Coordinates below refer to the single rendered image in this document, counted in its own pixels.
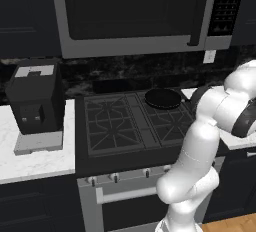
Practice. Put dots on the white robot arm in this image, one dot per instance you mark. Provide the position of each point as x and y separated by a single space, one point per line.
196 156

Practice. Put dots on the black gas hob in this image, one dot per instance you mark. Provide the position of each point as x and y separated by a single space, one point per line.
116 126

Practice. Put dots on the black round pan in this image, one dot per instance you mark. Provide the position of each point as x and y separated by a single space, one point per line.
162 98

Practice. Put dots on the grey microwave oven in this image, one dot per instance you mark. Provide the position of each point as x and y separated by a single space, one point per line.
133 47

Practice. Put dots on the grey hob knob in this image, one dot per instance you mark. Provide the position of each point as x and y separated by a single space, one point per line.
114 177
146 172
91 180
166 168

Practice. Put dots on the black coffee machine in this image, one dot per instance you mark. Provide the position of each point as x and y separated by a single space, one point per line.
35 106

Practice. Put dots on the dark microwave door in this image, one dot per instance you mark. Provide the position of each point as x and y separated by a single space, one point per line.
133 6

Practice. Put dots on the grey oven door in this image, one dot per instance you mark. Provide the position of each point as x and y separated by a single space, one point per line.
133 216

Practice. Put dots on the dark base cupboard door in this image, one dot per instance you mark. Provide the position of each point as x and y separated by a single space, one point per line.
40 206
236 186

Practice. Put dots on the white wall socket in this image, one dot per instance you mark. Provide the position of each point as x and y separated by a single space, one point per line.
209 56

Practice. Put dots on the dark wall cupboard door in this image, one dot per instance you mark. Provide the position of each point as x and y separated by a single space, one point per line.
26 12
245 9

